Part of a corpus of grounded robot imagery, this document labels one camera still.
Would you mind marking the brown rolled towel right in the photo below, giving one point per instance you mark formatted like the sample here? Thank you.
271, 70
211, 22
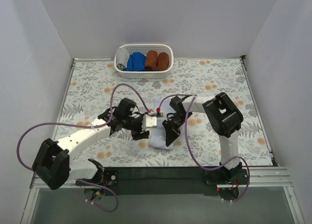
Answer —
162, 62

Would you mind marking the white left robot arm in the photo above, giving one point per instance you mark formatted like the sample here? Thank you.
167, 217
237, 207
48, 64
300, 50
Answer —
53, 161

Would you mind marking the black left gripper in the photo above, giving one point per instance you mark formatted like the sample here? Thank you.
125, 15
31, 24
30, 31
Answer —
140, 126

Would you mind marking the brown rolled towel left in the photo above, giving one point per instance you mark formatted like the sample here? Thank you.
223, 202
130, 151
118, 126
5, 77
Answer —
151, 61

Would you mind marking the brown rolled towel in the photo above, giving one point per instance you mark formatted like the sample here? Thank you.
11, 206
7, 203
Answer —
162, 62
151, 61

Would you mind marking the light blue towel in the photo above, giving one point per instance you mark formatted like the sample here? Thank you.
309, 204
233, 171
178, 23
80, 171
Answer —
158, 134

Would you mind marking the blue rolled towel left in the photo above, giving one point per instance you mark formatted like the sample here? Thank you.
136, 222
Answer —
128, 67

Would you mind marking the aluminium frame rail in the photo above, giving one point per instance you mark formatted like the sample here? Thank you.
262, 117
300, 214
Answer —
269, 199

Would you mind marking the blue rolled towel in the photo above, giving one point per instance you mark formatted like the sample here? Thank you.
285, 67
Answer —
138, 61
128, 67

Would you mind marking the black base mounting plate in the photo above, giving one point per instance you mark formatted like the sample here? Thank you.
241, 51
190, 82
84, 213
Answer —
169, 180

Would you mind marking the white plastic basket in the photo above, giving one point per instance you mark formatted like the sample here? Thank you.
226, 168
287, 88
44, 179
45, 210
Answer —
144, 48

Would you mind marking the floral patterned table mat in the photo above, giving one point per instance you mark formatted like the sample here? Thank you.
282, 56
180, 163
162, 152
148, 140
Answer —
95, 84

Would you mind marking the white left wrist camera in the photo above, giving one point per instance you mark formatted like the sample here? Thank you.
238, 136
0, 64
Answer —
149, 122

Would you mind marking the blue rolled towel right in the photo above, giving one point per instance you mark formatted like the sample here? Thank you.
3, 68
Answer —
138, 61

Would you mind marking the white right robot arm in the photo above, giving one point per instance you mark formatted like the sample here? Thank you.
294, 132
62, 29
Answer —
225, 119

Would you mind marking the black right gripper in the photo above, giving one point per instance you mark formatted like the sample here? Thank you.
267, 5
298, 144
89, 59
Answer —
174, 125

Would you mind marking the grey panda towel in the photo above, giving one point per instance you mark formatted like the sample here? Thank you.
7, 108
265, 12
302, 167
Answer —
122, 57

